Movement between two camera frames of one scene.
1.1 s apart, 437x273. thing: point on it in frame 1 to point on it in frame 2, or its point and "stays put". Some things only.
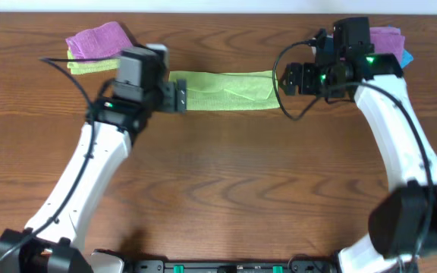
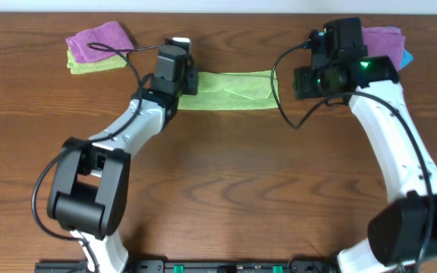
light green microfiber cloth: [213, 91] stays put
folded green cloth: [83, 67] stays put
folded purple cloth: [101, 41] stays put
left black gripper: [171, 95] to [192, 80]
